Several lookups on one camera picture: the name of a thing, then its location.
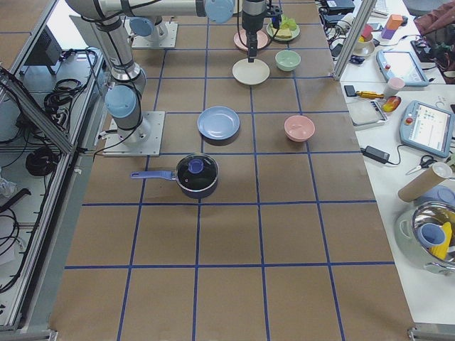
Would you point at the pink plate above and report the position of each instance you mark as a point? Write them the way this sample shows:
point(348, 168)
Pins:
point(261, 39)

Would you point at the bread slice on plate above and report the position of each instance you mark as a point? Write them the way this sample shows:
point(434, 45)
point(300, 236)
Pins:
point(283, 33)

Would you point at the cream white plate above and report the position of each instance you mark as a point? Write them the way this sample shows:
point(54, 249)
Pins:
point(250, 73)

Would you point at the green lettuce leaf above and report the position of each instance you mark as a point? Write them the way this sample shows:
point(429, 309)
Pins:
point(284, 23)

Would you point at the green bowl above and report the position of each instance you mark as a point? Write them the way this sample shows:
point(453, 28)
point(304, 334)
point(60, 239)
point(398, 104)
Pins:
point(287, 60)

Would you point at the green plate with food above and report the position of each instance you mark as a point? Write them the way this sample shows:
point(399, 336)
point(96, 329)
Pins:
point(270, 31)

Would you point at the pink bowl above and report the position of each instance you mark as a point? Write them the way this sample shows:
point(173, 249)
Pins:
point(299, 128)

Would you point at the black phone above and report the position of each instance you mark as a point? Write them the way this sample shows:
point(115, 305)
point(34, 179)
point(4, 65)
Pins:
point(350, 91)

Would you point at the white bowl with toys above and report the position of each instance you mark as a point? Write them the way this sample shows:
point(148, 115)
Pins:
point(364, 46)

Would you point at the white digital scale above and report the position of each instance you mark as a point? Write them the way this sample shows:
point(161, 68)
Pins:
point(366, 114)

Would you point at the purple and orange blocks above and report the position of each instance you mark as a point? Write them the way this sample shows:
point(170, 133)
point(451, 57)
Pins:
point(394, 21)

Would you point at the blue saucepan with lid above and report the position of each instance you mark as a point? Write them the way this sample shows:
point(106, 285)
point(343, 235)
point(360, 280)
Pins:
point(196, 175)

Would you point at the far teach pendant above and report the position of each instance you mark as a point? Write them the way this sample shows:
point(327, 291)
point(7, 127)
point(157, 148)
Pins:
point(403, 65)

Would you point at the teach pendant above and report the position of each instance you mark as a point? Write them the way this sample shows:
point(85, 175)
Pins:
point(427, 128)
point(403, 65)

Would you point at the orange toy fruit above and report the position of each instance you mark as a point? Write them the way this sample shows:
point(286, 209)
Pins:
point(391, 104)

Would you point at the black power adapter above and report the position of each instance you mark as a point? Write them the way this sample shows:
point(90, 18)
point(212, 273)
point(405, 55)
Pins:
point(375, 154)

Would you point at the near teach pendant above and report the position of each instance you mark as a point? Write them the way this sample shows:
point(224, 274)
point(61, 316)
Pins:
point(427, 128)

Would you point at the black control box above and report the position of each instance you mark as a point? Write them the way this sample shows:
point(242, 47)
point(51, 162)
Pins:
point(46, 52)

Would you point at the scissors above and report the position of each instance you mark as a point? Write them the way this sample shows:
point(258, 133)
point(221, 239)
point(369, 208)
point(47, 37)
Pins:
point(425, 162)

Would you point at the cardboard tube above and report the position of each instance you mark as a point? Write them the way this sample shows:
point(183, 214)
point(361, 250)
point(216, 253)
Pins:
point(424, 182)

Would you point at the blue grey plate on desk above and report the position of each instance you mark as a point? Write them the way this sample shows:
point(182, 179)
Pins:
point(439, 195)

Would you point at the steel mixing bowl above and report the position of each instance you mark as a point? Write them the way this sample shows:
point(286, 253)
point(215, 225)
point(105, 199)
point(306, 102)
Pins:
point(407, 237)

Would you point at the blue cup in bowl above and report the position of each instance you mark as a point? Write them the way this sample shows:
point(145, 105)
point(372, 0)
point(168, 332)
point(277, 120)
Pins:
point(431, 235)

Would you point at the yellow corn toy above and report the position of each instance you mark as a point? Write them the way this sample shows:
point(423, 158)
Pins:
point(441, 251)

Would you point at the aluminium frame post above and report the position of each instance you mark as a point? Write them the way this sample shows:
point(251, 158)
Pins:
point(360, 19)

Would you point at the yellow handled tool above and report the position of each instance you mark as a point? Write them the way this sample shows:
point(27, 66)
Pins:
point(369, 95)

